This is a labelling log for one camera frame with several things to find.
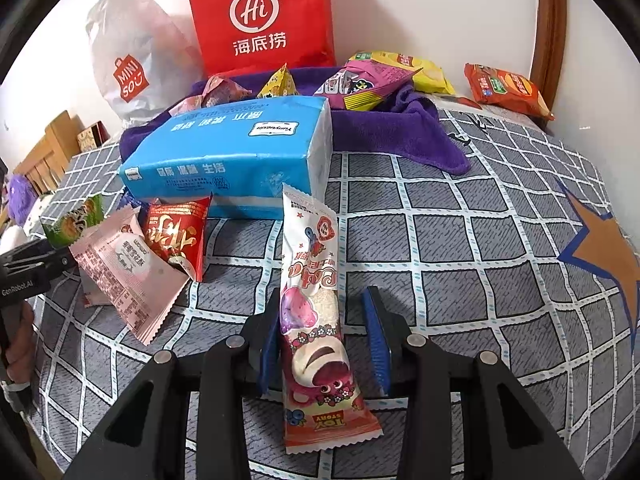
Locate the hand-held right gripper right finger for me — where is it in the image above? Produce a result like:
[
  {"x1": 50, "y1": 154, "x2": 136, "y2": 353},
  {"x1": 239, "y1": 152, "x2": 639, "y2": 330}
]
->
[{"x1": 362, "y1": 286, "x2": 586, "y2": 480}]

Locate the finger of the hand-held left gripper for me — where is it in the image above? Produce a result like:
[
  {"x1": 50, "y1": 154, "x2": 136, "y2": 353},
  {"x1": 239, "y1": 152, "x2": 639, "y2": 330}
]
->
[
  {"x1": 0, "y1": 237, "x2": 56, "y2": 263},
  {"x1": 15, "y1": 252, "x2": 74, "y2": 282}
]

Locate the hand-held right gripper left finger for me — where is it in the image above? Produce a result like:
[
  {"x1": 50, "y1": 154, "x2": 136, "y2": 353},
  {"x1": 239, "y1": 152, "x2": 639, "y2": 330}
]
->
[{"x1": 62, "y1": 290, "x2": 281, "y2": 480}]

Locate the green snack packet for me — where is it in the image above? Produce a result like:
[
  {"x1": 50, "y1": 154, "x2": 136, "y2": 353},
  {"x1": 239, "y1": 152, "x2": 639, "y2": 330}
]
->
[{"x1": 40, "y1": 194, "x2": 106, "y2": 248}]

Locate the pink white snack packet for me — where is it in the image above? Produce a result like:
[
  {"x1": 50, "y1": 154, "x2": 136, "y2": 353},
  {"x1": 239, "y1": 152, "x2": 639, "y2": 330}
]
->
[{"x1": 80, "y1": 270, "x2": 118, "y2": 308}]

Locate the pale pink snack packet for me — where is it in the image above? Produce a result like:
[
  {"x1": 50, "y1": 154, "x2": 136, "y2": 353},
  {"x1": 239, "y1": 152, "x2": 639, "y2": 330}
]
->
[{"x1": 69, "y1": 207, "x2": 188, "y2": 346}]

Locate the long pink snack packet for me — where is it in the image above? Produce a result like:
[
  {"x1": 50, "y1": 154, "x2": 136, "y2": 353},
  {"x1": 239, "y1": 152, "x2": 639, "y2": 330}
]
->
[{"x1": 280, "y1": 182, "x2": 383, "y2": 453}]

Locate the red snack packet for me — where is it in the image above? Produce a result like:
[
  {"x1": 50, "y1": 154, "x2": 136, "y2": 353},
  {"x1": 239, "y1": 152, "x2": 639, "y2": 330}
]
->
[{"x1": 142, "y1": 195, "x2": 213, "y2": 283}]

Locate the pink foil candy packet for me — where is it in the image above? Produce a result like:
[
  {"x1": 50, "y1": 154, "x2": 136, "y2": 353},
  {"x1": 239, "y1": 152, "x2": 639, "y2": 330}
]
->
[{"x1": 169, "y1": 74, "x2": 254, "y2": 117}]

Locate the magenta snack packet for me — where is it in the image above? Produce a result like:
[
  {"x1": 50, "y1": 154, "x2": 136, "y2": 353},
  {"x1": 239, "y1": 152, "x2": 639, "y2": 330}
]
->
[{"x1": 314, "y1": 59, "x2": 426, "y2": 112}]

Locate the yellow triangular snack packet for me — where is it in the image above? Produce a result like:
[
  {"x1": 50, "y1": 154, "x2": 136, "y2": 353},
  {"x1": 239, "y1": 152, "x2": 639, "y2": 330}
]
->
[{"x1": 256, "y1": 63, "x2": 301, "y2": 100}]

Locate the person's left hand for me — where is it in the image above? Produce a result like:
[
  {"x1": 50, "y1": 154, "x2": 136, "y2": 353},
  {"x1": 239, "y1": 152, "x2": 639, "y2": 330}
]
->
[{"x1": 0, "y1": 305, "x2": 37, "y2": 387}]

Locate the white spotted cloth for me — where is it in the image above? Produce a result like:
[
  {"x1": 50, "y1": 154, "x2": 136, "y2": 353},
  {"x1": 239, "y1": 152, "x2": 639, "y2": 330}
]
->
[{"x1": 22, "y1": 195, "x2": 56, "y2": 236}]

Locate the purple plush toy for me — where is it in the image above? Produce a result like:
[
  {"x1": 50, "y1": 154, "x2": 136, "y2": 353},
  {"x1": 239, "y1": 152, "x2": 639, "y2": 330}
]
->
[{"x1": 4, "y1": 174, "x2": 40, "y2": 226}]

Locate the wooden headboard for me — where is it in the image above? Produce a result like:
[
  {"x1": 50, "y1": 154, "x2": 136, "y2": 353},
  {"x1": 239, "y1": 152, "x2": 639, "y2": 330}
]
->
[{"x1": 12, "y1": 110, "x2": 86, "y2": 196}]

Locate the grey checked blanket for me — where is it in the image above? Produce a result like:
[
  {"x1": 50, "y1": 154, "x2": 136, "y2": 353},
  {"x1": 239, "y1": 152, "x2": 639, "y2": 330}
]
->
[{"x1": 22, "y1": 105, "x2": 640, "y2": 480}]

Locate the grey wrist band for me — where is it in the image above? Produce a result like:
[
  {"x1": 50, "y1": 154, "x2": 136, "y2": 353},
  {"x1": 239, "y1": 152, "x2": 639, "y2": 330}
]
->
[{"x1": 0, "y1": 380, "x2": 33, "y2": 413}]

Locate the patterned box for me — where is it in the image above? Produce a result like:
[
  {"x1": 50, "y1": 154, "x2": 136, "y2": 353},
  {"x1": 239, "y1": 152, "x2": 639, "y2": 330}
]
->
[{"x1": 76, "y1": 121, "x2": 112, "y2": 152}]

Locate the blue tissue pack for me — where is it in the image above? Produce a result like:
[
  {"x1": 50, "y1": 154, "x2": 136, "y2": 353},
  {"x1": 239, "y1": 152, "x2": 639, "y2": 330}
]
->
[{"x1": 118, "y1": 96, "x2": 333, "y2": 221}]

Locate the purple towel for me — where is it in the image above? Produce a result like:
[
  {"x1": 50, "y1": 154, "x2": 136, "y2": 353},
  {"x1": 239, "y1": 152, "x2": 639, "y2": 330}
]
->
[{"x1": 120, "y1": 65, "x2": 472, "y2": 177}]

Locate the white plastic bag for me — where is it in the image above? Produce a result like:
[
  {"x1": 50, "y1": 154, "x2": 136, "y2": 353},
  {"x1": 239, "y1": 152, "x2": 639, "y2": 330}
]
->
[{"x1": 85, "y1": 0, "x2": 206, "y2": 128}]

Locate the yellow chips bag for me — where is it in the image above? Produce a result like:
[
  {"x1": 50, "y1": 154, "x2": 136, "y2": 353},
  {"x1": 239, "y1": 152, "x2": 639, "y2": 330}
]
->
[{"x1": 348, "y1": 50, "x2": 457, "y2": 97}]

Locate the orange chips bag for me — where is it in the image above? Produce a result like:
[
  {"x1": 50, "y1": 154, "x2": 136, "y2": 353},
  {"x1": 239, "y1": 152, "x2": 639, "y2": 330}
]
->
[{"x1": 463, "y1": 62, "x2": 556, "y2": 122}]

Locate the red paper bag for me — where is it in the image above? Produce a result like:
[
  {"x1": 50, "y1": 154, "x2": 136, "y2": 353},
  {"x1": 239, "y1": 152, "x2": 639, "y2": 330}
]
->
[{"x1": 185, "y1": 0, "x2": 337, "y2": 77}]

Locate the wooden door frame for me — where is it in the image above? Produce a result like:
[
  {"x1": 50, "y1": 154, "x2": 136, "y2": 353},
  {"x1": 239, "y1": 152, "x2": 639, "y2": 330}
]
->
[{"x1": 530, "y1": 0, "x2": 568, "y2": 121}]

